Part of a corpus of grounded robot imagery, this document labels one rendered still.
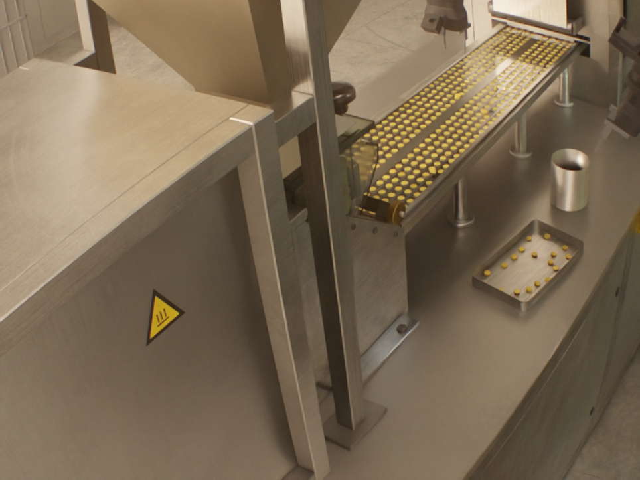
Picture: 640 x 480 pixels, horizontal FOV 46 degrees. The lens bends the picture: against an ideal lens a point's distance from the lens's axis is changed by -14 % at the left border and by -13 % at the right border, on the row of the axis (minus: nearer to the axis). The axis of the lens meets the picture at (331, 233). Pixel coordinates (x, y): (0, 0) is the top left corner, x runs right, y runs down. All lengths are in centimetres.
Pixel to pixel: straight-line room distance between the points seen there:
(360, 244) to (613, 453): 122
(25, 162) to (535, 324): 84
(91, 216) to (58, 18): 469
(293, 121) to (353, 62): 321
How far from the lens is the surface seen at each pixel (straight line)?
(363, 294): 120
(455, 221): 150
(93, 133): 80
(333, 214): 92
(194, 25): 92
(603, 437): 220
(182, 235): 76
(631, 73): 124
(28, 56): 457
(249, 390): 93
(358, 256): 115
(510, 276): 140
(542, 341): 128
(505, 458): 129
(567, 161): 159
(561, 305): 135
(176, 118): 79
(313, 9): 81
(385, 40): 426
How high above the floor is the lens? 169
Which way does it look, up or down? 36 degrees down
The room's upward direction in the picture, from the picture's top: 7 degrees counter-clockwise
